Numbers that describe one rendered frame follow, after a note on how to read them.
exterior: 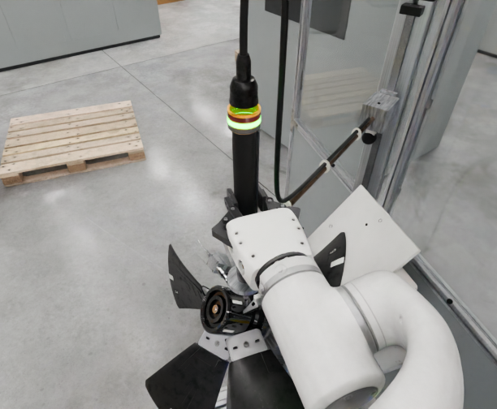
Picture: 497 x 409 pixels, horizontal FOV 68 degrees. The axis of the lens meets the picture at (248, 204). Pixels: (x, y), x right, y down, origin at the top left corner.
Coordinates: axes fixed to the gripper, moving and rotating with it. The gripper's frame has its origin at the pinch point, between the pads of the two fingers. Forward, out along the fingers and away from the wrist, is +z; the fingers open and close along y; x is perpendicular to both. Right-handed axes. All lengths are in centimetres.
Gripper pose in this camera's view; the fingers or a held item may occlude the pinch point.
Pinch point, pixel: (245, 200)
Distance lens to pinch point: 57.7
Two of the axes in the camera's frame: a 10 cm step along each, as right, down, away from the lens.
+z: -3.2, -6.3, 7.1
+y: 9.5, -2.2, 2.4
